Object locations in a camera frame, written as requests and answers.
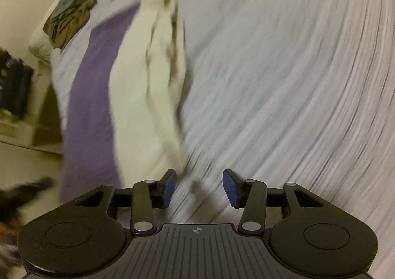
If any stack of folded dark clothes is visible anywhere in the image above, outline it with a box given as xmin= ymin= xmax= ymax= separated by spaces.
xmin=0 ymin=48 xmax=35 ymax=120

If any brown garment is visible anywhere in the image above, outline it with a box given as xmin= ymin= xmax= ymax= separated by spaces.
xmin=43 ymin=1 xmax=92 ymax=51

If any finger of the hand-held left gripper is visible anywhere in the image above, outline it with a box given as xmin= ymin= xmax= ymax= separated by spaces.
xmin=17 ymin=176 xmax=55 ymax=198

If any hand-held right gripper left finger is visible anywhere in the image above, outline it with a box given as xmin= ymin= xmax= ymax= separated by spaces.
xmin=74 ymin=169 xmax=178 ymax=235

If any cream garment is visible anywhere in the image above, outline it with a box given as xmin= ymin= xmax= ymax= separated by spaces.
xmin=108 ymin=0 xmax=194 ymax=181

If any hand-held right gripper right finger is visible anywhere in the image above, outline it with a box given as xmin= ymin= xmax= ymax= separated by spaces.
xmin=223 ymin=169 xmax=324 ymax=235

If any white dressing table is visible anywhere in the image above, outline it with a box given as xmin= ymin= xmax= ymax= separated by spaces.
xmin=0 ymin=60 xmax=64 ymax=154

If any purple knit cardigan cream trim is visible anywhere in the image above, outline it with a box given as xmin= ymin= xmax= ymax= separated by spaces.
xmin=60 ymin=1 xmax=142 ymax=203

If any bed with striped grey sheet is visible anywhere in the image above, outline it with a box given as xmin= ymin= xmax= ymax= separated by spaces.
xmin=49 ymin=0 xmax=395 ymax=224

